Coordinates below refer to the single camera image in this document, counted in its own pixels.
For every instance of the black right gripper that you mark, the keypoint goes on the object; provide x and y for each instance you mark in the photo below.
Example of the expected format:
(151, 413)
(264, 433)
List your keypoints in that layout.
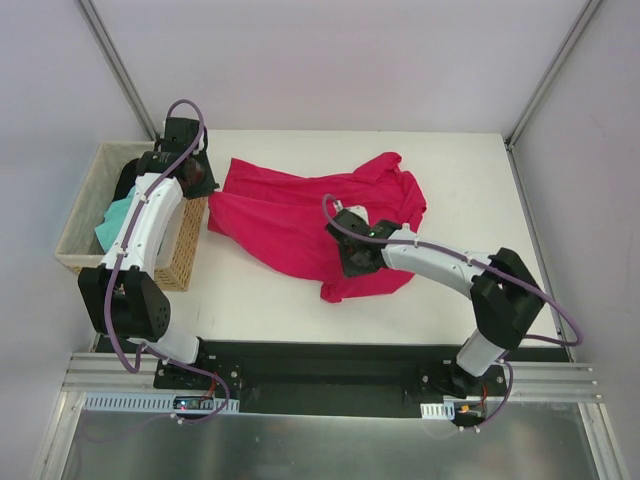
(353, 261)

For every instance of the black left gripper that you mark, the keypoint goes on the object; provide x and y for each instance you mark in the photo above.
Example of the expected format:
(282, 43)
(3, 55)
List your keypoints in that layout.
(201, 179)

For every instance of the pink t shirt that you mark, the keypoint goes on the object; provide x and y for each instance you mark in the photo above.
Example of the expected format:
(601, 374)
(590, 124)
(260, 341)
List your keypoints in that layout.
(277, 218)

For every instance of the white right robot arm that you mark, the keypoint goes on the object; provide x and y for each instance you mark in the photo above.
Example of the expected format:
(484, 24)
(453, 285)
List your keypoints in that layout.
(504, 295)

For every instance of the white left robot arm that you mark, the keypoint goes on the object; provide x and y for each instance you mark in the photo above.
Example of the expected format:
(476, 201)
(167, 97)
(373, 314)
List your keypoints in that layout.
(122, 298)

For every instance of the black t shirt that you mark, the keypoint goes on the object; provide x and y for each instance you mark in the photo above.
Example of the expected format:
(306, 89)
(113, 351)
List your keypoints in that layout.
(126, 180)

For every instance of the teal t shirt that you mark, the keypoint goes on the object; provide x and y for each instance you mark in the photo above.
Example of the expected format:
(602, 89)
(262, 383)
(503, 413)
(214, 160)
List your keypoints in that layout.
(107, 231)

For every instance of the wicker laundry basket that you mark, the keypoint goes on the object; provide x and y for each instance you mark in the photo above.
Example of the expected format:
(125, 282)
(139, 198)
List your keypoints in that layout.
(78, 246)

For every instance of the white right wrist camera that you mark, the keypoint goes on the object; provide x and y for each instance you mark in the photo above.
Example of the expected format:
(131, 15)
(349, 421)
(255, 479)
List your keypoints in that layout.
(358, 210)

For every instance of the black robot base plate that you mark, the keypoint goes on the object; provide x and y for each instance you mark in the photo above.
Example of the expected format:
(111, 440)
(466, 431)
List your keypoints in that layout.
(338, 380)

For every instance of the right white cable duct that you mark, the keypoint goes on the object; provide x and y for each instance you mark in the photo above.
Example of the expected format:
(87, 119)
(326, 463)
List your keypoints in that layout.
(438, 411)

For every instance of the white cable duct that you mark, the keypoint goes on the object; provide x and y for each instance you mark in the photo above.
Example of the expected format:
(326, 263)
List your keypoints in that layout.
(438, 411)
(158, 403)

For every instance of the left aluminium frame post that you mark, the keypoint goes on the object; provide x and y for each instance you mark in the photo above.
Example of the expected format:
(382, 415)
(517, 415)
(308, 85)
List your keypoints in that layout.
(114, 60)

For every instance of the aluminium frame post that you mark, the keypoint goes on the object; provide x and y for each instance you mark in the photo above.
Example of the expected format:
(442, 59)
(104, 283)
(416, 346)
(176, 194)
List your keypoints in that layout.
(586, 15)
(114, 60)

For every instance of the left white cable duct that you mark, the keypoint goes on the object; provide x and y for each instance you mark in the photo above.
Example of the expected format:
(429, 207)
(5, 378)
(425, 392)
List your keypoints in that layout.
(158, 403)

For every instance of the right aluminium frame post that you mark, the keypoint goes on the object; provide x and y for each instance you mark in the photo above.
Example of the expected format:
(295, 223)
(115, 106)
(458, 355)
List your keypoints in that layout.
(586, 15)

